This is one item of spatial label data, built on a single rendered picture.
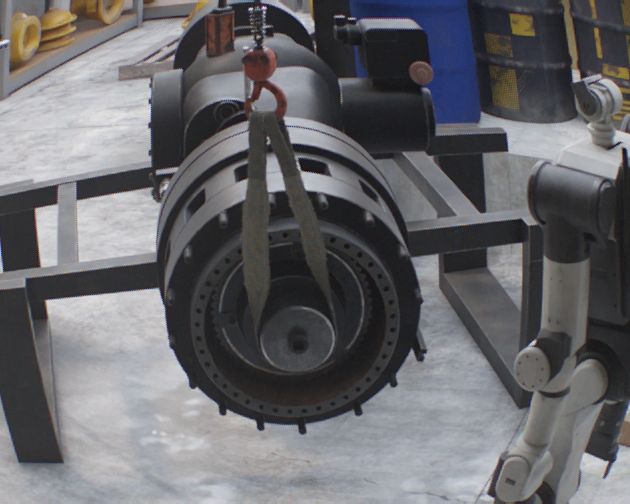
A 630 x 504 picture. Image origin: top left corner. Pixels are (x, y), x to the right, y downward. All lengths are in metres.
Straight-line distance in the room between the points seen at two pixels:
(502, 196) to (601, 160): 3.35
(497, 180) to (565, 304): 3.39
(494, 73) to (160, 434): 2.48
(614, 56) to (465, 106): 0.90
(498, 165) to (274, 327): 2.76
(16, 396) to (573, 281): 2.29
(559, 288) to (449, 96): 3.58
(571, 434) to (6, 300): 1.99
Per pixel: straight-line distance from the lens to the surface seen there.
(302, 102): 3.63
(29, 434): 3.94
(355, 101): 4.11
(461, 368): 4.48
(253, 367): 2.87
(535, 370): 2.02
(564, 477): 2.42
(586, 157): 2.05
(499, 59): 5.75
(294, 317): 2.67
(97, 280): 3.78
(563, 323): 1.99
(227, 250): 2.69
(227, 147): 3.03
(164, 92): 4.05
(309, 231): 2.64
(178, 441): 4.11
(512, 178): 5.33
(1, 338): 3.79
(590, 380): 2.21
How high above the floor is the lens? 1.95
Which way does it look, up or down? 21 degrees down
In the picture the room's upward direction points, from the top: 4 degrees counter-clockwise
